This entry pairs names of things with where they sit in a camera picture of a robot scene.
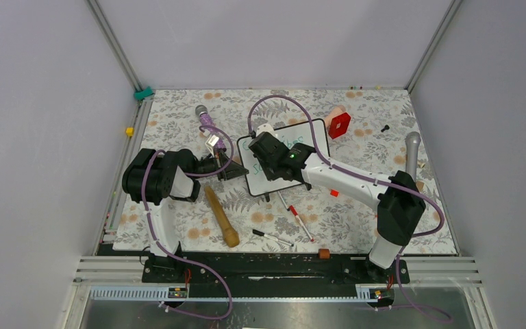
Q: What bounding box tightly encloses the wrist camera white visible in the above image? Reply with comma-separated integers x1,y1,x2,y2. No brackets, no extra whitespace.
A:
249,123,278,138
205,134,220,157

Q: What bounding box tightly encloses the purple cable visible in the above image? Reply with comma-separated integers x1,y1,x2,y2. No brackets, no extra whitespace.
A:
140,126,236,319
247,95,455,324

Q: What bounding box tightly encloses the red capped marker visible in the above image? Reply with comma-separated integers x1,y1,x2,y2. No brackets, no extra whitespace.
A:
288,205,314,243

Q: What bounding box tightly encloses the yellow small cube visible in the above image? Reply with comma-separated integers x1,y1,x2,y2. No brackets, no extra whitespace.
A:
125,127,134,137

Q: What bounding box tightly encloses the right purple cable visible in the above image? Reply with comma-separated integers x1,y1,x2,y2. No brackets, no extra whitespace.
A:
247,95,455,324

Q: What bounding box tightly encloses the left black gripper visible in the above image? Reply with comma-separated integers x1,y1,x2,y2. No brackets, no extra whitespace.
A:
191,147,249,180

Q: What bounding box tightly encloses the white whiteboard black frame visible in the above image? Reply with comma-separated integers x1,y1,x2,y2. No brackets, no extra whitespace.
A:
236,119,329,197

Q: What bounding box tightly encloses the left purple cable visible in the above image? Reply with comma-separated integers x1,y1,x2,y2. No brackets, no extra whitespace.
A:
140,126,236,319

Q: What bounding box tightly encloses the red square block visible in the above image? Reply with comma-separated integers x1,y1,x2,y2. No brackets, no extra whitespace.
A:
328,112,351,139

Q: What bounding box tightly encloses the silver grey microphone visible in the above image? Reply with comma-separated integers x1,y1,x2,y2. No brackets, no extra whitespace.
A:
405,132,421,181

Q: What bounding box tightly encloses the teal clamp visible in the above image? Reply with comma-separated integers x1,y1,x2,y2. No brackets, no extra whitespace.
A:
134,86,154,101

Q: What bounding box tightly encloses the black capped marker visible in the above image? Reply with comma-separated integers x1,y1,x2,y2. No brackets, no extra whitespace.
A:
252,229,295,247

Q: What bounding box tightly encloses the tan wooden cube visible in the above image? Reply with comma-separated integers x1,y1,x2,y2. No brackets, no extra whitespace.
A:
416,181,425,191

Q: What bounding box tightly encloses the brown small block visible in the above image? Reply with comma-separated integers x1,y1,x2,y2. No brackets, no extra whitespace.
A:
318,248,331,260

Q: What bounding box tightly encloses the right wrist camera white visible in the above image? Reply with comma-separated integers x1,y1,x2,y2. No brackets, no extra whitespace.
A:
249,123,278,138

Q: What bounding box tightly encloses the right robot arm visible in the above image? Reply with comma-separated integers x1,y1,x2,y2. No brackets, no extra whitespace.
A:
249,132,426,282

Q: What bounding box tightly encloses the blue capped marker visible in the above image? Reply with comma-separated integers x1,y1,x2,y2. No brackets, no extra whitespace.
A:
277,191,290,210

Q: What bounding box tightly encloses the purple glitter microphone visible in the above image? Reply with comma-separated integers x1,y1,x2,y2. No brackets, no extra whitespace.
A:
195,104,227,150

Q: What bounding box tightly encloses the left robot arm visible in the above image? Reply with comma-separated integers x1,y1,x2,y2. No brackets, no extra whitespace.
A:
121,148,249,282

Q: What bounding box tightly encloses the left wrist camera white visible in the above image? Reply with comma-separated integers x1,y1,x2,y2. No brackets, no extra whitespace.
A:
205,134,220,157

